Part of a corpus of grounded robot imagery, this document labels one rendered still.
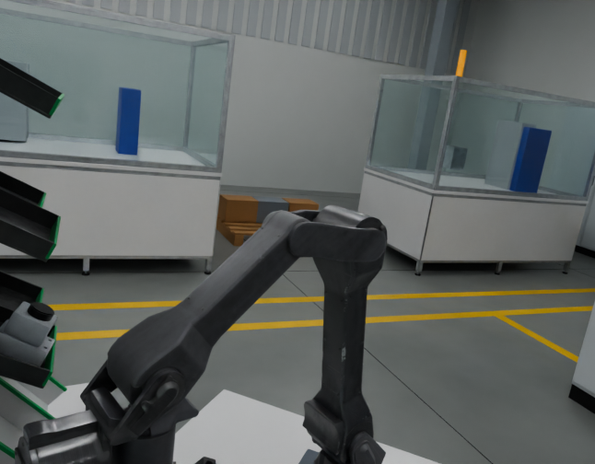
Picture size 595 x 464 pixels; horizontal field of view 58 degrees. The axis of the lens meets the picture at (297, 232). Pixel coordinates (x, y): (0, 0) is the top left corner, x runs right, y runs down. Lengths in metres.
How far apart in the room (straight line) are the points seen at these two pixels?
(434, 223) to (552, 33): 5.49
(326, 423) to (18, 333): 0.39
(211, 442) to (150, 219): 3.43
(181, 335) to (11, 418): 0.47
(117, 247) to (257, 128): 5.39
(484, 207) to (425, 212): 0.70
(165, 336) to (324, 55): 9.51
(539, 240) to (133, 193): 4.48
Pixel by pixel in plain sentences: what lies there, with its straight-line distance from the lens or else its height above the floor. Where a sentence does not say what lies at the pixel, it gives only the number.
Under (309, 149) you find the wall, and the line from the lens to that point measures 9.89.
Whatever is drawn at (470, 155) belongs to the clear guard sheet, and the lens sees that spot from 5.71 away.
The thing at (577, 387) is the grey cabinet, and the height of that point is 0.10.
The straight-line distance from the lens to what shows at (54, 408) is 1.31.
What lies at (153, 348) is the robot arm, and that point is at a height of 1.34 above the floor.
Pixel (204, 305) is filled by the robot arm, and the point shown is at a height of 1.37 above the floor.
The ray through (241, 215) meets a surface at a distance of 6.13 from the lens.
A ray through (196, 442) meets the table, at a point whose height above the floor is 0.86.
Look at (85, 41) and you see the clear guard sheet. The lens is 4.34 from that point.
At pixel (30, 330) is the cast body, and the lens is 0.73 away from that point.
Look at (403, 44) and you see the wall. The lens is 10.72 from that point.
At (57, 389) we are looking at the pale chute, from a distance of 1.06.
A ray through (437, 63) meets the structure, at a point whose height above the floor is 2.51.
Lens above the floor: 1.56
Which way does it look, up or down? 14 degrees down
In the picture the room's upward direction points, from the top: 8 degrees clockwise
